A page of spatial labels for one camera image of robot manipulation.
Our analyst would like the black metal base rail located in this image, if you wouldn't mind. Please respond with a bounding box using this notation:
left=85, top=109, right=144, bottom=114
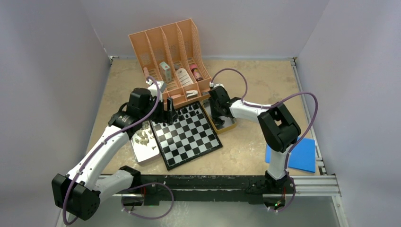
left=64, top=174, right=341, bottom=206

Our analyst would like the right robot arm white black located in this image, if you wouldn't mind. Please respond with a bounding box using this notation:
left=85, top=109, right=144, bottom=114
left=209, top=85, right=301, bottom=192

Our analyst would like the pile of white chess pieces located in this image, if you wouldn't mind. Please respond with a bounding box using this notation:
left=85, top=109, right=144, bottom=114
left=132, top=121, right=157, bottom=150

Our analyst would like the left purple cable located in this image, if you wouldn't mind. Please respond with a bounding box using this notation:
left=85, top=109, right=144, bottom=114
left=62, top=76, right=161, bottom=226

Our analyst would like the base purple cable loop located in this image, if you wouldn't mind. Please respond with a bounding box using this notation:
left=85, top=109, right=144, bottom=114
left=121, top=182, right=175, bottom=220

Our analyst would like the black white chess board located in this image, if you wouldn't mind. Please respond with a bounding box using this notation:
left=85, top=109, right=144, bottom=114
left=151, top=101, right=223, bottom=171

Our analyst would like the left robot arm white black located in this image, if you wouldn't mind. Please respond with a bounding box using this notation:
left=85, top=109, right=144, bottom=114
left=52, top=88, right=178, bottom=226

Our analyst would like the silver metal tin tray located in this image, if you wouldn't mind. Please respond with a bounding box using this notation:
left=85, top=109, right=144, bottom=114
left=130, top=121, right=160, bottom=166

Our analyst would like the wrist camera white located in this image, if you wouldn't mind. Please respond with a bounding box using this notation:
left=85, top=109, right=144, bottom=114
left=146, top=79, right=167, bottom=101
left=209, top=82, right=224, bottom=89

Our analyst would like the white paper pack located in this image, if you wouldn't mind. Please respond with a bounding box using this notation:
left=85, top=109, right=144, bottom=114
left=176, top=68, right=193, bottom=87

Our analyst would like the peach plastic desk organizer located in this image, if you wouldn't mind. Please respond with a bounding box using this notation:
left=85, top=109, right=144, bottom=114
left=129, top=19, right=211, bottom=108

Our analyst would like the blue foam pad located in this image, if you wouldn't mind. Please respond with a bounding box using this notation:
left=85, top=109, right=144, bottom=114
left=264, top=137, right=316, bottom=174

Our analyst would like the pink bottle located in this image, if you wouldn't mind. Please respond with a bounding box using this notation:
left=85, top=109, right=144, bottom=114
left=189, top=64, right=203, bottom=82

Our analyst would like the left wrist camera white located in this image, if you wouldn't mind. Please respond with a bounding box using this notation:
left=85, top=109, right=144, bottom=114
left=146, top=79, right=167, bottom=101

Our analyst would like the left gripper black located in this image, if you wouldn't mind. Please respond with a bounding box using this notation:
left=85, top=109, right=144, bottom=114
left=140, top=95, right=178, bottom=123

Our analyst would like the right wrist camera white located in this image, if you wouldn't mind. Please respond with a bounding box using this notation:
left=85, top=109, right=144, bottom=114
left=209, top=82, right=224, bottom=89

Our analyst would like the white green carton box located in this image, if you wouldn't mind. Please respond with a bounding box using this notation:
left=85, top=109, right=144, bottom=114
left=159, top=61, right=173, bottom=83

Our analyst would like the white stapler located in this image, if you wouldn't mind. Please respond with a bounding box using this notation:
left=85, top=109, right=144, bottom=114
left=185, top=90, right=199, bottom=100

